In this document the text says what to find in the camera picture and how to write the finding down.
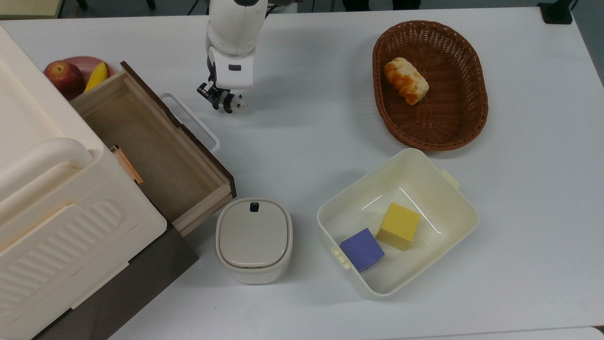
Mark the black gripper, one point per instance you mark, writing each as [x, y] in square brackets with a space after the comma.
[212, 71]

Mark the small panda toy figure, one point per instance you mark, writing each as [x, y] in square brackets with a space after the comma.
[234, 102]

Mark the open wooden drawer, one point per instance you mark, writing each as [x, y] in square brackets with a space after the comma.
[160, 156]

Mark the toy bread loaf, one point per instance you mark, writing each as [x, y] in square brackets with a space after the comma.
[406, 80]

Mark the yellow banana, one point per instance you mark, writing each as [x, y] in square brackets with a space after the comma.
[96, 75]

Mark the pink plate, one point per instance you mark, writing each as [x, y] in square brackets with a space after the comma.
[85, 66]

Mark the red apple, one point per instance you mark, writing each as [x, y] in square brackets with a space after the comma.
[63, 78]

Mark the small beige lidded container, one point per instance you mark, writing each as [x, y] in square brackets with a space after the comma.
[254, 238]

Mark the cream plastic cabinet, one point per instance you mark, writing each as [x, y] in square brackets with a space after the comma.
[56, 212]

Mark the dark brown cabinet base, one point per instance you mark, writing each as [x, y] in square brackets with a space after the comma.
[141, 278]

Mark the light wooden table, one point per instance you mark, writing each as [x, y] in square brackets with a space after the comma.
[28, 7]

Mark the purple foam cube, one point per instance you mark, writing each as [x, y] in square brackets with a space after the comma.
[362, 249]

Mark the yellow foam cube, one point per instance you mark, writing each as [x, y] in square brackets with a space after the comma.
[399, 225]

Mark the cream plastic open bin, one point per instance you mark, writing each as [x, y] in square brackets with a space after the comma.
[424, 179]

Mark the brown wicker basket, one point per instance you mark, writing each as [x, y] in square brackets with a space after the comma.
[453, 123]

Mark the copper drawer slide rail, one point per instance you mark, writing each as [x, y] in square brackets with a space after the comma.
[127, 165]

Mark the black table clamp mount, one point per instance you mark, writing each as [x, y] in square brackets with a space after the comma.
[557, 12]

